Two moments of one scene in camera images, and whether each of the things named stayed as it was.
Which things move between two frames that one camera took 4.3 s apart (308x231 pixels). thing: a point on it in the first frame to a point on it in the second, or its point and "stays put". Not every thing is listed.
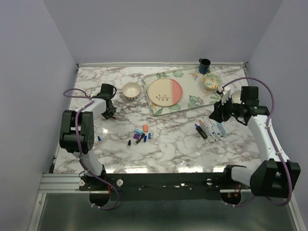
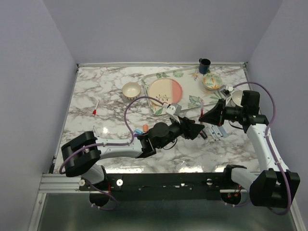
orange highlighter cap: [145, 128] stays put
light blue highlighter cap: [138, 132] stays put
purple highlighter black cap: [198, 127] stays put
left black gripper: [107, 115] to [189, 129]
